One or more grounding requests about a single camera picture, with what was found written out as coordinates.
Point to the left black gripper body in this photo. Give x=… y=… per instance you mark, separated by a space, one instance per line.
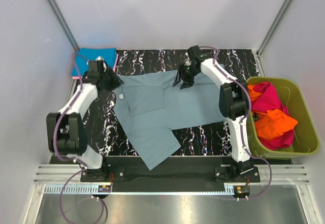
x=111 y=80

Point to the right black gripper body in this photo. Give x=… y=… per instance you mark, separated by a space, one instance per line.
x=187 y=73

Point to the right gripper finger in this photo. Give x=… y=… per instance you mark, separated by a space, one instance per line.
x=186 y=85
x=177 y=79

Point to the grey blue t shirt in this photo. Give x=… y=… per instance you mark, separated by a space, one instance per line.
x=149 y=108

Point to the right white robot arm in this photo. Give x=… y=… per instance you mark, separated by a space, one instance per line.
x=234 y=104

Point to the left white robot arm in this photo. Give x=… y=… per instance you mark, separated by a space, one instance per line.
x=67 y=137

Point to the folded pink t shirt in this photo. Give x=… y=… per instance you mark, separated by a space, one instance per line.
x=82 y=63

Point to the folded blue t shirt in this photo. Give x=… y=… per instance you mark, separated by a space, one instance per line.
x=99 y=52

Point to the black marble pattern mat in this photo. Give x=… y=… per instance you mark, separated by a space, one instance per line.
x=105 y=132

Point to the orange t shirt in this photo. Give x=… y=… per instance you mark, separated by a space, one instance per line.
x=274 y=125

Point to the magenta t shirt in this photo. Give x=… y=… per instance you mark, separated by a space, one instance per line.
x=269 y=99

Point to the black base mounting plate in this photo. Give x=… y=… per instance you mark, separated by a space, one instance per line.
x=215 y=168

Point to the olive green plastic bin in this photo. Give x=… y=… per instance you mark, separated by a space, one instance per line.
x=305 y=138

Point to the left aluminium frame post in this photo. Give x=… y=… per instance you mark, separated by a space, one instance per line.
x=63 y=24

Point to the aluminium frame post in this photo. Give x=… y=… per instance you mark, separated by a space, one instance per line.
x=277 y=20
x=63 y=24

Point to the aluminium front rail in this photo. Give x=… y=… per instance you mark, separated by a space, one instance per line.
x=67 y=179

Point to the right aluminium frame post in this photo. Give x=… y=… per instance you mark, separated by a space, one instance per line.
x=277 y=20

